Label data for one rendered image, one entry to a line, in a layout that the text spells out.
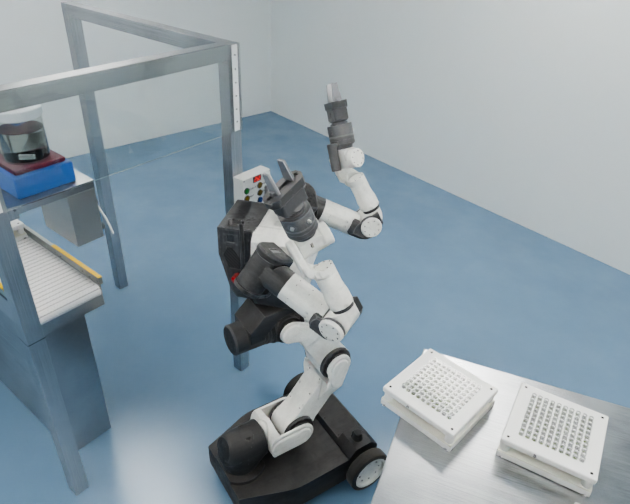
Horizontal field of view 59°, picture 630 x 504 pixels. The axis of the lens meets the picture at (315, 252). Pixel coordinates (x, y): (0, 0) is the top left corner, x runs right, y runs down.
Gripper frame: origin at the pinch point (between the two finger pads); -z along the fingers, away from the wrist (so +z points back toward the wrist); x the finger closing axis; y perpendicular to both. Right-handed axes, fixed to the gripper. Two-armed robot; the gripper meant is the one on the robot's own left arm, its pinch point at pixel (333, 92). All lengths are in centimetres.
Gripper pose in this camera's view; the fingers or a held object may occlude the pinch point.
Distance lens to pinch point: 198.1
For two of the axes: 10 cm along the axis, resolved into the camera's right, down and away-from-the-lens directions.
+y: -9.4, 2.5, -2.3
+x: 2.7, 1.7, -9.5
